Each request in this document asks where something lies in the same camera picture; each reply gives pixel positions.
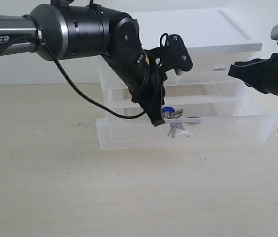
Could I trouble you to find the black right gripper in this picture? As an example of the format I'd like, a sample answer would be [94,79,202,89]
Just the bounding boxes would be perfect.
[228,53,278,96]

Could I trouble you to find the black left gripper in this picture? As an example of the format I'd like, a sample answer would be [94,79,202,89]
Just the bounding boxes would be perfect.
[102,50,166,127]

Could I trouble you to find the keys with blue tag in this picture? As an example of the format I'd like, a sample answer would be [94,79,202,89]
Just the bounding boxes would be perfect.
[161,106,201,139]

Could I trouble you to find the clear wide drawer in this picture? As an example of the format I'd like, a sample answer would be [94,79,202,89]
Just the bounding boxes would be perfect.
[96,95,278,150]

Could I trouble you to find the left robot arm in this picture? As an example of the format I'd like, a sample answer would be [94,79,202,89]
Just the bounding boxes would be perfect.
[0,0,164,126]

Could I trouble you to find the clear upper right drawer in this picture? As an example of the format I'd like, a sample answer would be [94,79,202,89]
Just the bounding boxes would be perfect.
[177,52,251,85]

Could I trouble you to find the white plastic drawer cabinet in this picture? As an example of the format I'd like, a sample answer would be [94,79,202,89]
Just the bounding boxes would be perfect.
[98,8,264,119]

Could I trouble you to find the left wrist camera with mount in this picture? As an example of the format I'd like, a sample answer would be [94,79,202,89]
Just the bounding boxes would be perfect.
[150,33,193,76]

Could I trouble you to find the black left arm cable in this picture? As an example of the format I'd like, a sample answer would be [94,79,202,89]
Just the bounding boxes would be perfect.
[0,34,164,119]

